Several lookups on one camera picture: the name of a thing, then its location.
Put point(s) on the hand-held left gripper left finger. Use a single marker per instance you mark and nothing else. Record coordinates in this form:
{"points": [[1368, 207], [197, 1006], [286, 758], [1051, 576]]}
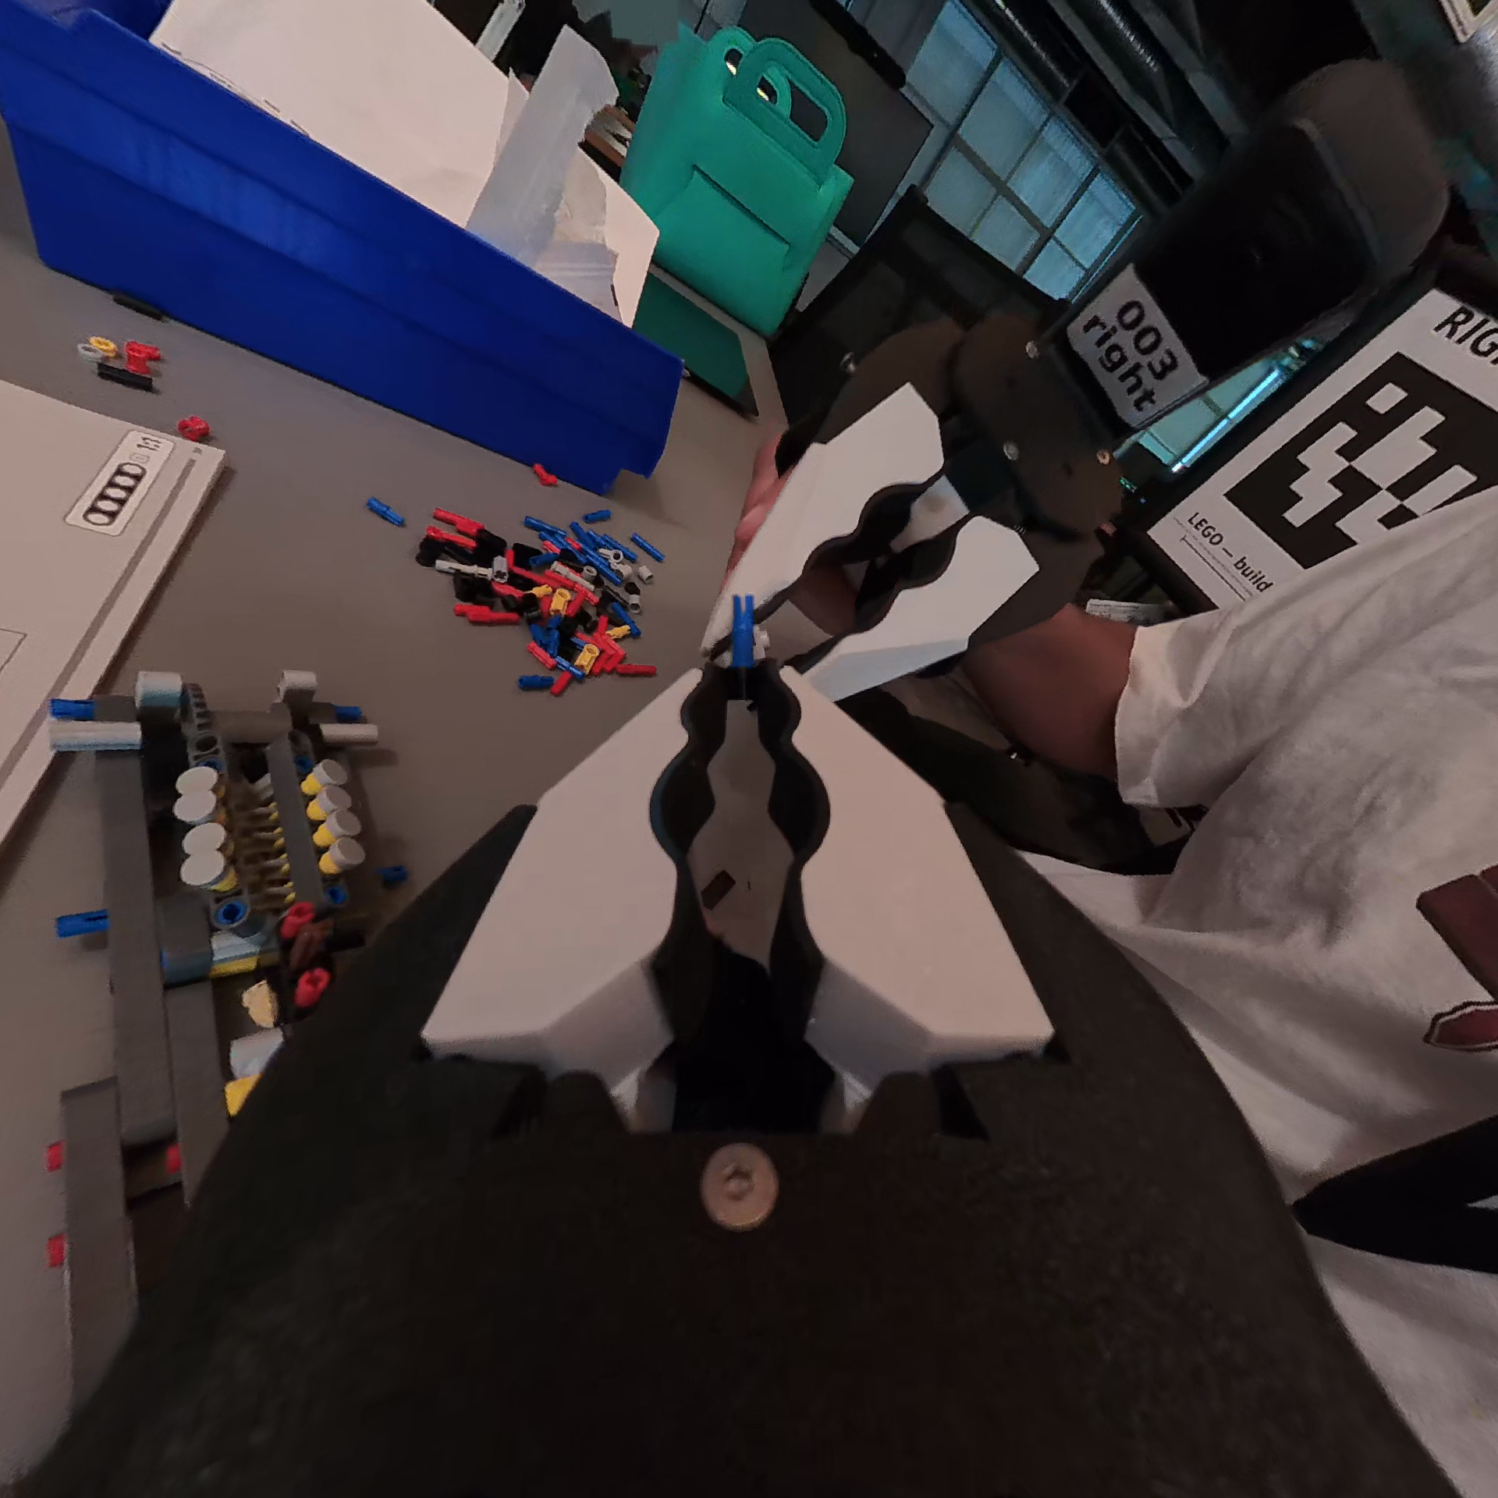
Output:
{"points": [[560, 924]]}

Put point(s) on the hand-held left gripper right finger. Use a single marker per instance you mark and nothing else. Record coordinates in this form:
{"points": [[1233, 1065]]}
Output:
{"points": [[922, 924]]}

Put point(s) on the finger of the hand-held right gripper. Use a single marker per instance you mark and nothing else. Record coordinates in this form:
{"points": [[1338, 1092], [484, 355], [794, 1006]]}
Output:
{"points": [[935, 609], [842, 480]]}

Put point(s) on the black lego beam blue pins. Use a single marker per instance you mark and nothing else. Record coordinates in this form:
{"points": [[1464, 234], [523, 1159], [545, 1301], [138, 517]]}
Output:
{"points": [[745, 638]]}

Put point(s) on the grey lego chassis assembly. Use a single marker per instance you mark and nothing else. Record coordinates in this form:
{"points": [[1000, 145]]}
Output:
{"points": [[140, 935]]}

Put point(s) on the person's right forearm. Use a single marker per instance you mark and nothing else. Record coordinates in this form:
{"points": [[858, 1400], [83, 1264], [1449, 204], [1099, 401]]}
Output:
{"points": [[1052, 689]]}

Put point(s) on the pile of lego pins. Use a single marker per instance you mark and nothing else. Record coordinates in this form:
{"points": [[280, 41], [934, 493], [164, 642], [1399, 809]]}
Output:
{"points": [[549, 596]]}

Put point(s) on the blue lego pin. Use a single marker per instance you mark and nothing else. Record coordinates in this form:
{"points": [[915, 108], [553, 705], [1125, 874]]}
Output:
{"points": [[385, 510]]}

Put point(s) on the lego instruction booklet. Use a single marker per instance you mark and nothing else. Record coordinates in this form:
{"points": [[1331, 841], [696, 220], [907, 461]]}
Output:
{"points": [[70, 549]]}

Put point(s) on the person's right hand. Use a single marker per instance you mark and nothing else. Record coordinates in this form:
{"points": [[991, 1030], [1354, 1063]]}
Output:
{"points": [[754, 489]]}

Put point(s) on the black mesh office chair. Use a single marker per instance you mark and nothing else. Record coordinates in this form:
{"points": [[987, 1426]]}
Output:
{"points": [[890, 292]]}

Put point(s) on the dark green mat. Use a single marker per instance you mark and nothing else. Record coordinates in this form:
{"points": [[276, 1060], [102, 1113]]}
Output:
{"points": [[689, 340]]}

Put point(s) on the black and white marker sign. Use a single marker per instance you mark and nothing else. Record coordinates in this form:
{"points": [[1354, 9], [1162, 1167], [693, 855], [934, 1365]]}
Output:
{"points": [[1345, 467]]}

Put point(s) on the teal felt bag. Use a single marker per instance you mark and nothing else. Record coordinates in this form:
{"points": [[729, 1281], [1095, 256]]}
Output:
{"points": [[725, 197]]}

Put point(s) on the blue plastic bin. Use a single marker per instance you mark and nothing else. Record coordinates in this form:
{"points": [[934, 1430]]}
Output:
{"points": [[294, 234]]}

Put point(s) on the crumpled white paper bags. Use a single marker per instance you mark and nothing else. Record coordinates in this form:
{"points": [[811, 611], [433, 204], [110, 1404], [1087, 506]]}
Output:
{"points": [[351, 93]]}

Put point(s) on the small yellow red pin cluster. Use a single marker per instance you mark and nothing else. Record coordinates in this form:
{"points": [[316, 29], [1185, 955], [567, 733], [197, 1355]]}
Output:
{"points": [[116, 362]]}

